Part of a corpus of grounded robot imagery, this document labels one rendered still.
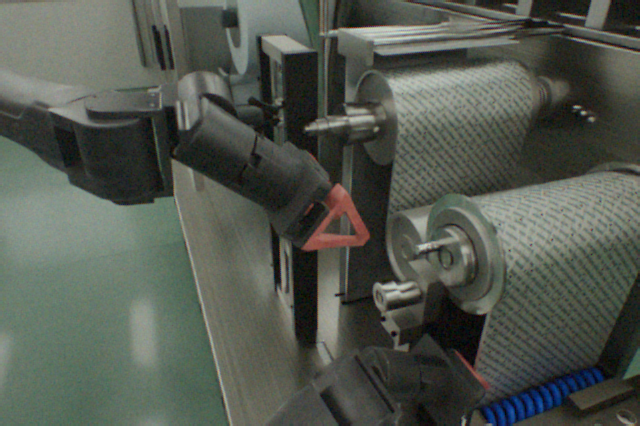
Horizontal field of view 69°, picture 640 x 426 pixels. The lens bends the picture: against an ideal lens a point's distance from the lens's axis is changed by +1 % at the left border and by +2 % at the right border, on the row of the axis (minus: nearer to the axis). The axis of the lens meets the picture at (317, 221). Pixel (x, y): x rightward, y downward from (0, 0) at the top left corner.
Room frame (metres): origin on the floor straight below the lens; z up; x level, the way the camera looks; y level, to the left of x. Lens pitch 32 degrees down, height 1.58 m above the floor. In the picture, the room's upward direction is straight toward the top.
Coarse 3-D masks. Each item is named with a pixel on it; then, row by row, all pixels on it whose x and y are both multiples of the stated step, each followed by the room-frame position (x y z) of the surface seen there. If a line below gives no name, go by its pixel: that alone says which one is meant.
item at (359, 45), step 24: (456, 24) 0.80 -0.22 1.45; (480, 24) 0.82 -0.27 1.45; (504, 24) 0.80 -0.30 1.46; (528, 24) 0.81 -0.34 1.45; (552, 24) 0.79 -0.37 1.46; (360, 48) 0.67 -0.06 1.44; (384, 48) 0.68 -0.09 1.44; (408, 48) 0.71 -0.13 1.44; (432, 48) 0.71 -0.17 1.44; (456, 48) 0.71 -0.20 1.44
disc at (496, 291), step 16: (432, 208) 0.51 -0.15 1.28; (464, 208) 0.46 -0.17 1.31; (480, 208) 0.44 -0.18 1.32; (448, 224) 0.48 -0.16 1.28; (480, 224) 0.43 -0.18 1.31; (496, 240) 0.40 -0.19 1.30; (496, 256) 0.40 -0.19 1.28; (496, 272) 0.39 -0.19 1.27; (496, 288) 0.39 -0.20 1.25; (464, 304) 0.43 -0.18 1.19; (480, 304) 0.40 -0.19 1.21; (496, 304) 0.39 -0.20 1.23
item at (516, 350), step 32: (608, 288) 0.46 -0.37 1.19; (512, 320) 0.41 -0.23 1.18; (544, 320) 0.43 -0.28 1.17; (576, 320) 0.45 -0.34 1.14; (608, 320) 0.47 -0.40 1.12; (480, 352) 0.39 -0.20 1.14; (512, 352) 0.41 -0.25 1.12; (544, 352) 0.43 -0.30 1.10; (576, 352) 0.46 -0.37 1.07; (512, 384) 0.42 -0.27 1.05; (544, 384) 0.44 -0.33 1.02
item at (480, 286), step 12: (444, 216) 0.48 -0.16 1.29; (456, 216) 0.46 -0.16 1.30; (468, 216) 0.44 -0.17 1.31; (432, 228) 0.50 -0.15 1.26; (468, 228) 0.44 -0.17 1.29; (480, 228) 0.43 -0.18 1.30; (480, 240) 0.42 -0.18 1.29; (480, 252) 0.42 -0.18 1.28; (480, 264) 0.41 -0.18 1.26; (492, 264) 0.40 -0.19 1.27; (480, 276) 0.41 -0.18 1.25; (456, 288) 0.44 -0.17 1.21; (468, 288) 0.42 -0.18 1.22; (480, 288) 0.40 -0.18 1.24; (468, 300) 0.42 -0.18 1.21
